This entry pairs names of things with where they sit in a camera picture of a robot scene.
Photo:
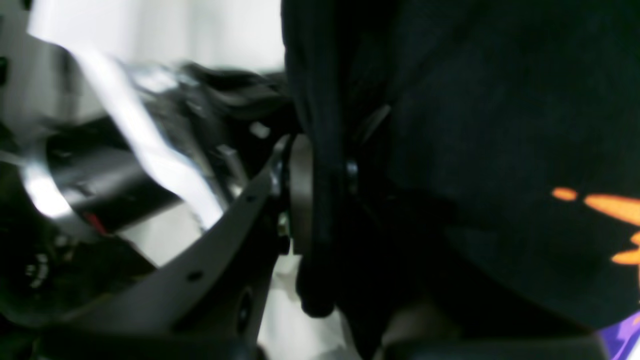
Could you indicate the black T-shirt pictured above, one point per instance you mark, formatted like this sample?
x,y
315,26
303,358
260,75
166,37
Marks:
x,y
475,174

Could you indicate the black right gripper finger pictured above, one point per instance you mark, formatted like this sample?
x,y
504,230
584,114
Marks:
x,y
205,304

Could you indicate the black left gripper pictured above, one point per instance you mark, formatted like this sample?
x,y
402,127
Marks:
x,y
71,185

